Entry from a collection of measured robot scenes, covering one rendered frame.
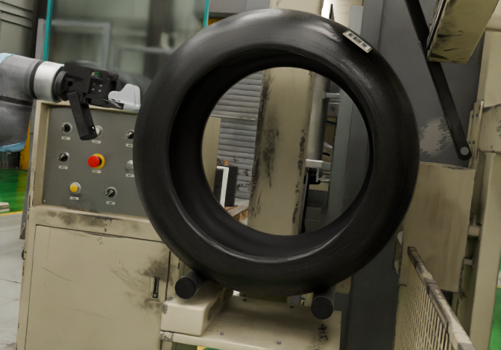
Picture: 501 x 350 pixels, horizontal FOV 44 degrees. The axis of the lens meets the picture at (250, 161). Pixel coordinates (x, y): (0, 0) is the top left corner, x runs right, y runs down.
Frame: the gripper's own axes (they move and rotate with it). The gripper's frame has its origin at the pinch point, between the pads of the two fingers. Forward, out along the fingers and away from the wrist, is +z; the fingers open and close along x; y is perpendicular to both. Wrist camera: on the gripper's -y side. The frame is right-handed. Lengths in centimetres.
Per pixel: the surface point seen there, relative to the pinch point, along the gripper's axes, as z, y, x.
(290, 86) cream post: 28.3, 13.9, 25.2
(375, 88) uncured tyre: 49, 14, -12
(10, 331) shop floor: -110, -137, 179
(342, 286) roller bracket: 52, -32, 22
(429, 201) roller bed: 67, -6, 18
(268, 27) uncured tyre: 25.8, 21.6, -12.4
